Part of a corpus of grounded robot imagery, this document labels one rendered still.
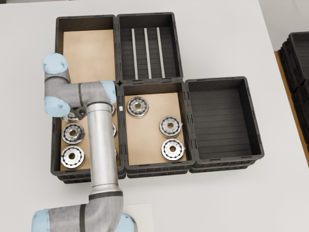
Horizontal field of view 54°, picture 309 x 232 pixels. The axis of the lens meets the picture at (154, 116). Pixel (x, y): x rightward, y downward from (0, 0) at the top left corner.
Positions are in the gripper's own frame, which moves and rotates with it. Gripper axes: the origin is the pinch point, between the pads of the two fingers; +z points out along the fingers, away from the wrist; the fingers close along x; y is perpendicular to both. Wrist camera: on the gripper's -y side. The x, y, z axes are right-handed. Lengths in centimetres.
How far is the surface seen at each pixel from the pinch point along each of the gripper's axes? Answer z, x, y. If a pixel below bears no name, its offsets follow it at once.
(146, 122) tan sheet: 14.1, -25.3, -21.0
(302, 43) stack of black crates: 52, -176, -57
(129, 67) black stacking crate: 12.1, -42.5, 4.9
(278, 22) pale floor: 75, -211, -29
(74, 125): 14.0, -1.7, 2.4
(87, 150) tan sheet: 17.4, 2.4, -9.2
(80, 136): 14.1, 0.2, -3.3
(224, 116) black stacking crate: 11, -52, -48
